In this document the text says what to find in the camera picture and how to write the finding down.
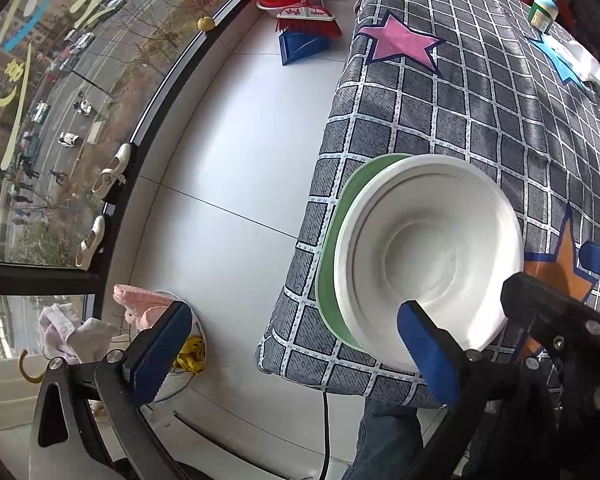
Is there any red broom with blue dustpan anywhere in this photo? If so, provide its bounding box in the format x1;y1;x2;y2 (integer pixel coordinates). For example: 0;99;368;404
279;0;334;66

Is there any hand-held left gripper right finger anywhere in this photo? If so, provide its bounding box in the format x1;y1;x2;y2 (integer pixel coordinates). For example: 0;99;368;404
396;301;563;480

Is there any white shoe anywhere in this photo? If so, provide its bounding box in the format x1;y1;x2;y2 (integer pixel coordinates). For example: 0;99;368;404
75;215;106;269
91;143;133;200

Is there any pale crumpled cloth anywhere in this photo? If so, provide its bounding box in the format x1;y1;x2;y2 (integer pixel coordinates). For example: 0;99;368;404
39;302;119;366

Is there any pink slipper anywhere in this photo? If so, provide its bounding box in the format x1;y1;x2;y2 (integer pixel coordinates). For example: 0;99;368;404
112;283;177;333

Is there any green plastic bottle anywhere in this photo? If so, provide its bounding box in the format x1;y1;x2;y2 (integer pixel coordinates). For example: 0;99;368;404
527;0;561;35

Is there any white cloth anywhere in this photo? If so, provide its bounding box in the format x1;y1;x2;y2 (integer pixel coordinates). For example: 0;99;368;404
550;35;600;109

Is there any yellow crumpled bag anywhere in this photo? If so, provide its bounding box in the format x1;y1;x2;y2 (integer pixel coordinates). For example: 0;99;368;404
175;336;204;375

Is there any green square plate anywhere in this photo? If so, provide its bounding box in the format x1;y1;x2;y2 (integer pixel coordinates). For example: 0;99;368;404
316;152;416;353

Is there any person's jeans leg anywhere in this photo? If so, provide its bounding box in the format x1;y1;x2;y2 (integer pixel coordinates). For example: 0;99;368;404
342;399;426;480

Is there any grey checked star tablecloth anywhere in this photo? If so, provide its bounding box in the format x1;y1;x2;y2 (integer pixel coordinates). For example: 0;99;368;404
255;0;600;408

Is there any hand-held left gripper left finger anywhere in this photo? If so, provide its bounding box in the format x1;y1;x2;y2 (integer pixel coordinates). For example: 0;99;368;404
29;301;194;480

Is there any yellow hook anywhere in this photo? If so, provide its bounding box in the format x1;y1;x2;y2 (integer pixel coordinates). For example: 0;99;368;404
19;350;46;385

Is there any black cable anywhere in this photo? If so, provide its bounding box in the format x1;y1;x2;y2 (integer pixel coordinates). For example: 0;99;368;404
320;389;331;480

